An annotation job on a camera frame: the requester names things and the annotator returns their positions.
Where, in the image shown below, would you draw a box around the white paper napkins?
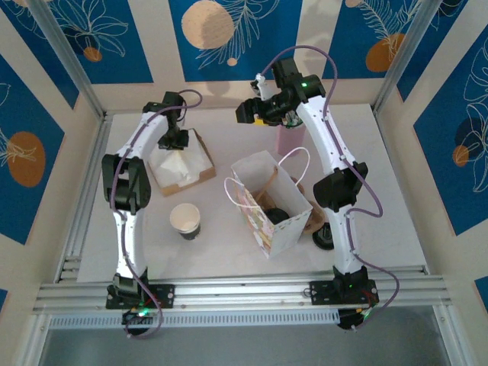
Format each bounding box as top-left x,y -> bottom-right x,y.
148,146 -> 213,188

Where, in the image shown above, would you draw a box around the black paper coffee cup stack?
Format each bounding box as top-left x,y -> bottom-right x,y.
169,203 -> 201,242

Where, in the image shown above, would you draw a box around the black lidded paper coffee cup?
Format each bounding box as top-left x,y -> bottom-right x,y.
264,207 -> 290,226

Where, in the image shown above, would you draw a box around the cartoon animal paper gift bag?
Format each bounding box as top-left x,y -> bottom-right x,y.
223,146 -> 313,261

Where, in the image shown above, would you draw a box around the pink cylindrical straw holder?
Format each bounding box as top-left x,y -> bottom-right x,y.
275,120 -> 307,158

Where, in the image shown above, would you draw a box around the brown cardboard napkin box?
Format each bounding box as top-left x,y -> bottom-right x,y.
146,127 -> 217,198

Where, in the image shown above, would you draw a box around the black plastic cup lid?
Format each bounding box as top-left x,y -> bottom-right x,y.
311,223 -> 336,252

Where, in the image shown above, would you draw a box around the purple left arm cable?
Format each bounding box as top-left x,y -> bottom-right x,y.
110,89 -> 203,340

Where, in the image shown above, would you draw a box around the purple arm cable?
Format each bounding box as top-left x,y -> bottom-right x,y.
110,89 -> 203,340
258,44 -> 400,332

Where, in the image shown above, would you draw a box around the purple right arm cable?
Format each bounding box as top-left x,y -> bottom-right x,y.
258,44 -> 400,332

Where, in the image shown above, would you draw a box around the aluminium side rail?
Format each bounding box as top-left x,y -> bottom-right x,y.
56,112 -> 114,284

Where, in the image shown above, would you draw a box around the aluminium frame post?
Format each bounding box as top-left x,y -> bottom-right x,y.
28,0 -> 107,119
372,0 -> 453,114

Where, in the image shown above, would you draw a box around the aluminium frame rail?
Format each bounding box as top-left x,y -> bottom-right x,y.
32,266 -> 453,316

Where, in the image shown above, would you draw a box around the white slotted cable duct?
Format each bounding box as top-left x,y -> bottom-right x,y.
47,309 -> 341,331

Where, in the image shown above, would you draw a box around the aluminium frame leg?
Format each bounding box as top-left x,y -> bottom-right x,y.
22,314 -> 50,366
432,304 -> 461,366

